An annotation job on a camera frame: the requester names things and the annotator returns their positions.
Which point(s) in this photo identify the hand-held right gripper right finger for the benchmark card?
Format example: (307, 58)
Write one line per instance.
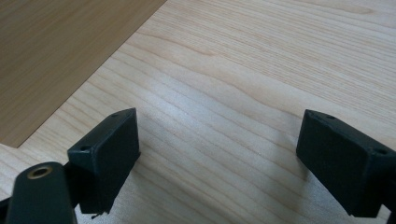
(342, 161)

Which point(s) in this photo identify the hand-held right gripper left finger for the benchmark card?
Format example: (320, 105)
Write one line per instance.
(107, 158)

